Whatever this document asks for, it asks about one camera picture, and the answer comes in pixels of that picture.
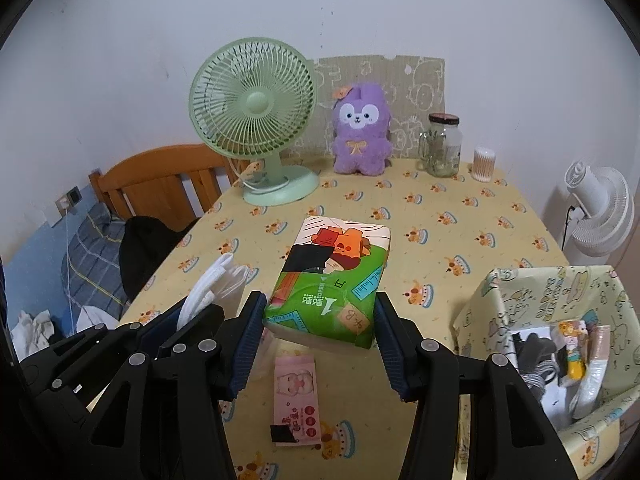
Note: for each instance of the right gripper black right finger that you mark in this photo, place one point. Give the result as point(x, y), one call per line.
point(510, 436)

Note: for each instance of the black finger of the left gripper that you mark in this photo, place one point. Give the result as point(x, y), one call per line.
point(158, 338)
point(88, 390)

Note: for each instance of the cotton swab container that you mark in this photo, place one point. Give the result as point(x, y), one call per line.
point(483, 165)

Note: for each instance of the wall power socket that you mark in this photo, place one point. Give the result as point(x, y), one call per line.
point(68, 201)

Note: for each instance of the green desk fan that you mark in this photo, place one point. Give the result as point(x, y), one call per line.
point(249, 101)

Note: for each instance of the pink small tissue packet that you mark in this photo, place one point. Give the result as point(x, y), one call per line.
point(296, 416)

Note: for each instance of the white standing fan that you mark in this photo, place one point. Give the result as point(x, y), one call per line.
point(602, 216)

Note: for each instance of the wooden bed headboard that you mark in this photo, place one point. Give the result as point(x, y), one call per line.
point(151, 183)

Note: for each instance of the glass jar with lid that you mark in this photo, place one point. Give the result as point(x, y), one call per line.
point(440, 145)

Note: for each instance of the white cloth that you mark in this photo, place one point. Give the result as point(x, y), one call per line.
point(222, 284)

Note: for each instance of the green tissue pack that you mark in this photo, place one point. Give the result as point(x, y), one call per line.
point(325, 293)

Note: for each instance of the blue plaid pillow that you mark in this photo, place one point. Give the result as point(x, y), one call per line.
point(90, 266)

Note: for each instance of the white clothes on bed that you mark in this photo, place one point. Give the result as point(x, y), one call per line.
point(31, 335)

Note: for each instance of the patterned storage box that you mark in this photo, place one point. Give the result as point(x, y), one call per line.
point(525, 301)

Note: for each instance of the purple plush bunny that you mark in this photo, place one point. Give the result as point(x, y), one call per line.
point(361, 119)

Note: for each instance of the dark grey drawstring pouch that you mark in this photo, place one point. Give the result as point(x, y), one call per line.
point(536, 362)

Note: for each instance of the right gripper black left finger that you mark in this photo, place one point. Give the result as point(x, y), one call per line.
point(182, 430)

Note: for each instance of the yellow patterned tablecloth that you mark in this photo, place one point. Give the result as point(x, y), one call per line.
point(447, 235)

